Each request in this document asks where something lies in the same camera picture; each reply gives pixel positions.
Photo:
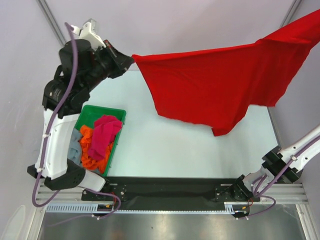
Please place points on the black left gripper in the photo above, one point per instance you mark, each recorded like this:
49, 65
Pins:
120, 62

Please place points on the red t shirt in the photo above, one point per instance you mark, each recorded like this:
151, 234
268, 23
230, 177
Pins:
215, 87

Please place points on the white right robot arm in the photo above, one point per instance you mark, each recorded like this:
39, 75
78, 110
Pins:
279, 164

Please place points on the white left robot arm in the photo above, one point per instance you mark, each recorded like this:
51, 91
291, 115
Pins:
85, 61

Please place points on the green plastic bin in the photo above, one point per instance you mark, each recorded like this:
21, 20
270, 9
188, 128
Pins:
91, 113

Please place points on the magenta t shirt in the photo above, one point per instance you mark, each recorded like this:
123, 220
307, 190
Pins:
104, 132

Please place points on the grey blue t shirt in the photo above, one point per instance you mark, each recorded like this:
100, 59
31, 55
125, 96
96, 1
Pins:
75, 150

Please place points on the orange t shirt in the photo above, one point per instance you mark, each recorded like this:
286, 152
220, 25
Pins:
90, 158

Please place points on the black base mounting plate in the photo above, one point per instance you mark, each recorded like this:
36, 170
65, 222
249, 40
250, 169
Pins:
156, 193

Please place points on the left aluminium corner post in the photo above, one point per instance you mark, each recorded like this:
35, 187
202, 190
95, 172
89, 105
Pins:
52, 22

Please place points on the aluminium corner post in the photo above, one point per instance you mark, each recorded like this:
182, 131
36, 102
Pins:
52, 22
290, 13

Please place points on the white slotted cable duct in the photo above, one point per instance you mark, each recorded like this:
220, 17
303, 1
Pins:
104, 208

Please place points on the right aluminium corner post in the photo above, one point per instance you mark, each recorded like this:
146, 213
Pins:
290, 13

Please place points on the aluminium frame rail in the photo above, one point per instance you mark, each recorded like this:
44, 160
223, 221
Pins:
282, 193

